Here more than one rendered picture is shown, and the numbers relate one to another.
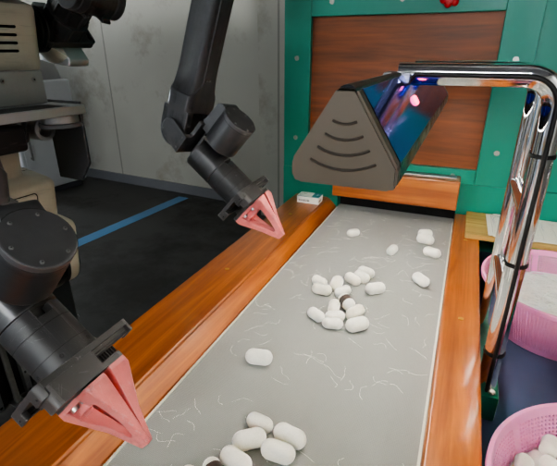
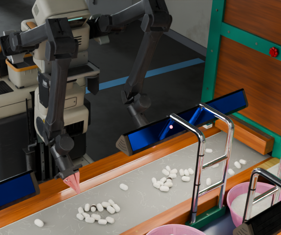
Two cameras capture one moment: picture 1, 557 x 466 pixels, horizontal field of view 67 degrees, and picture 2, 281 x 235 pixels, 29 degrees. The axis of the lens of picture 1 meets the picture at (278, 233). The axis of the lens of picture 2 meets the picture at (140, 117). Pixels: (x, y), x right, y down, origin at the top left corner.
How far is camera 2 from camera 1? 1.67 m
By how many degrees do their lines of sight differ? 24
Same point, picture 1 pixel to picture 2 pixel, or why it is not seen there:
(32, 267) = (64, 149)
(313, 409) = (128, 205)
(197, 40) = (136, 69)
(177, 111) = (126, 89)
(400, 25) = (256, 54)
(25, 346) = (59, 163)
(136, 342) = (90, 169)
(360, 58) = (239, 62)
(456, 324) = not seen: hidden behind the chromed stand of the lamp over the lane
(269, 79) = not seen: outside the picture
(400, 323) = (181, 194)
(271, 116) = not seen: hidden behind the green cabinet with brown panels
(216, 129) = (136, 103)
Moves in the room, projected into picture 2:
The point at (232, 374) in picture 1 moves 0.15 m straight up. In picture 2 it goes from (113, 189) to (114, 158)
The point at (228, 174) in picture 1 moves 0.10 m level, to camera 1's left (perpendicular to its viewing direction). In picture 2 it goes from (138, 118) to (118, 112)
